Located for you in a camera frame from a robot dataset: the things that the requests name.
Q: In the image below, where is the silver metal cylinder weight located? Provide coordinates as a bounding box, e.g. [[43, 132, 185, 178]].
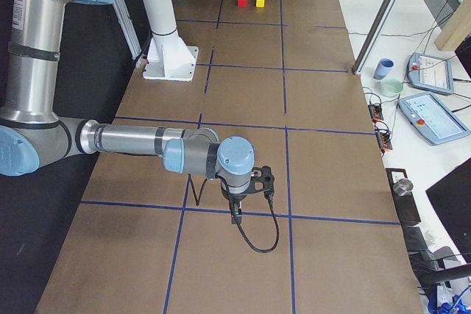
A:
[[392, 178, 414, 196]]

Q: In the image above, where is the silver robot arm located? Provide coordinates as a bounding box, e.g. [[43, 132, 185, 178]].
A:
[[1, 0, 255, 224]]

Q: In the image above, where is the teach pendant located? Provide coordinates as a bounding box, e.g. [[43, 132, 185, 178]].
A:
[[406, 52, 454, 96], [398, 92, 470, 146]]

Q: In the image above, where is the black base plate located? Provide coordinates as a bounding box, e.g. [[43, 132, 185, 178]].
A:
[[386, 168, 421, 226]]

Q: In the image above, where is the near teach pendant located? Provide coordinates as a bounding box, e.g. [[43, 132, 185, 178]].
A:
[[398, 92, 470, 146]]

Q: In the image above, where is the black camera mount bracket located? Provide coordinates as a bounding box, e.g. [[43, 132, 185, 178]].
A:
[[249, 165, 275, 198]]

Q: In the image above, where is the white pedestal column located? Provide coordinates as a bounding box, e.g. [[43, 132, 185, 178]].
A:
[[143, 0, 199, 82]]

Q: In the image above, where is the black orange connector box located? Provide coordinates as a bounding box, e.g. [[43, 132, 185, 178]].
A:
[[368, 104, 384, 122], [375, 128, 393, 152]]

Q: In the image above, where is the red wooden block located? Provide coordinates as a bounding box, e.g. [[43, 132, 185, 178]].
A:
[[237, 0, 248, 8]]

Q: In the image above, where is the black monitor corner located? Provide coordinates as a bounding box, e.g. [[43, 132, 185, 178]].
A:
[[426, 159, 471, 263]]

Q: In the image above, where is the far teach pendant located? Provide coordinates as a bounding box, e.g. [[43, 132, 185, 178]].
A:
[[406, 52, 454, 96]]

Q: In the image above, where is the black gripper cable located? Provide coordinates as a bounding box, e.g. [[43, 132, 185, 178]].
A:
[[189, 174, 280, 253]]

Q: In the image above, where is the near black orange connector box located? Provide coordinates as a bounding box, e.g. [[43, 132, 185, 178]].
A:
[[375, 128, 393, 152]]

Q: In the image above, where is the far black orange connector box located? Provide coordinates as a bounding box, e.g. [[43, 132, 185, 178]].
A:
[[368, 104, 384, 122]]

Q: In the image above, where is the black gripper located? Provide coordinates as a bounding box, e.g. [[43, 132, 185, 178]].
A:
[[220, 179, 247, 224]]

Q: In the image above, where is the blue plastic cup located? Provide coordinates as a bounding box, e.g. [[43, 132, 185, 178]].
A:
[[373, 58, 394, 80]]

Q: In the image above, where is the green plastic bowl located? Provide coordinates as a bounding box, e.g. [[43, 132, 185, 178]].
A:
[[380, 78, 403, 97]]

